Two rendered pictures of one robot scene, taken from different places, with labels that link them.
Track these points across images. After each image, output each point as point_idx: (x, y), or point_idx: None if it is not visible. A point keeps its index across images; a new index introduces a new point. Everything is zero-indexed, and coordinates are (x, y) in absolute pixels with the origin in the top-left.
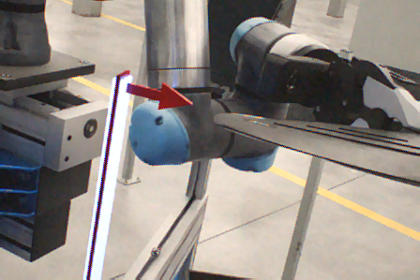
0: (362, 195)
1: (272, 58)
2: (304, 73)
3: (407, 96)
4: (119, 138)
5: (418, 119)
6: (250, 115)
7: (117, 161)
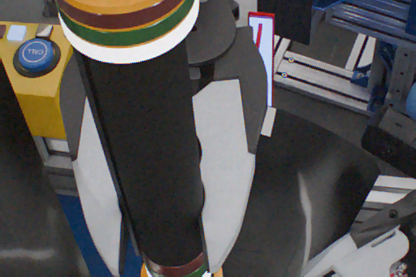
0: None
1: (377, 111)
2: (409, 155)
3: (340, 248)
4: (262, 55)
5: (310, 266)
6: (268, 123)
7: (266, 70)
